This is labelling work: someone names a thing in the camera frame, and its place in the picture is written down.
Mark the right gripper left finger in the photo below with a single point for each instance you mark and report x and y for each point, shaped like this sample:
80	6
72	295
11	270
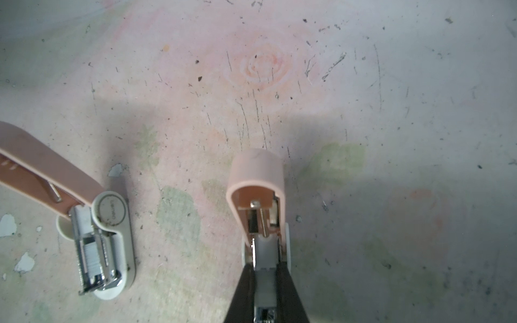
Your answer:
241	308

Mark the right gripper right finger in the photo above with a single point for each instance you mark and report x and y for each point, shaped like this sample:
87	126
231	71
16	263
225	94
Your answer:
289	305

